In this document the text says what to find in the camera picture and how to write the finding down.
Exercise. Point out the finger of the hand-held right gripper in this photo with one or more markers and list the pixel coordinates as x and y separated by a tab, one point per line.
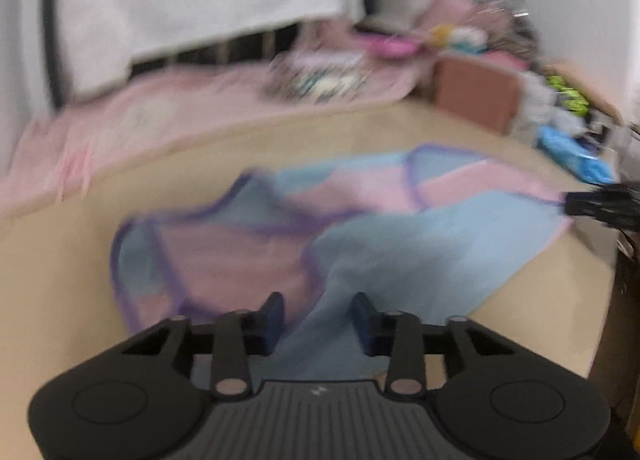
605	205

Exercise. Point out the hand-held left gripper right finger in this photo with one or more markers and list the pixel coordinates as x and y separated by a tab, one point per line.
362	322

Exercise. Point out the pink flat box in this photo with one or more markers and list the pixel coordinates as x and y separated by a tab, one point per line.
390	46

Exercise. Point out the grey cloth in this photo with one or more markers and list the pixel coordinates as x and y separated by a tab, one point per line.
542	105

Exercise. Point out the pink fuzzy blanket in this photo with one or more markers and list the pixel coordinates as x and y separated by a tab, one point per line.
175	110

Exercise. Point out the ruffled floral folded cloth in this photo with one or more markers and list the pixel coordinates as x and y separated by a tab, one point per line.
320	63

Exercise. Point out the green flower folded cloth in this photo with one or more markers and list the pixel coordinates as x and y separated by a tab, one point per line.
315	86

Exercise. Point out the yellow white plush toy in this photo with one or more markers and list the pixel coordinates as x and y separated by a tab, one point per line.
457	38

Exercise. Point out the brown cardboard box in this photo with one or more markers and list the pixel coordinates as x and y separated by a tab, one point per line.
475	90

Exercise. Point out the yellow green item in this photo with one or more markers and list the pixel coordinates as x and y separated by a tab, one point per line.
567	93

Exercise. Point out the blue plastic bag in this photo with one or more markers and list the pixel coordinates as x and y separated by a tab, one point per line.
575	153

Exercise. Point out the pink and blue garment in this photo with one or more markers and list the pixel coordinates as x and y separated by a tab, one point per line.
400	250

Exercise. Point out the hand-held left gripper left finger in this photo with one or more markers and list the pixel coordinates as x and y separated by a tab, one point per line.
272	317

